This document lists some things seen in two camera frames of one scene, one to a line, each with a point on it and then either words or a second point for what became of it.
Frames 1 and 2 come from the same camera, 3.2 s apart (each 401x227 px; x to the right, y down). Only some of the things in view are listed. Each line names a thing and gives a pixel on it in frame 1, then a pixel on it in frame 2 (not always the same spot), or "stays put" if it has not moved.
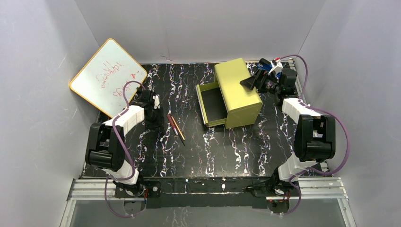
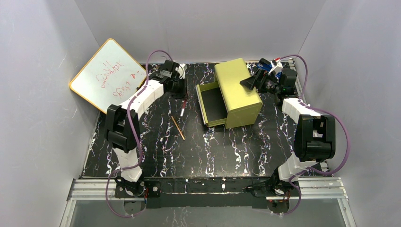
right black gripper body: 258,82 stays put
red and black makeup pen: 173,125 -> 183,108
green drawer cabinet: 228,101 stays put
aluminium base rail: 329,188 stays put
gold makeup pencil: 177,128 stays put
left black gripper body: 155,118 -> 178,88
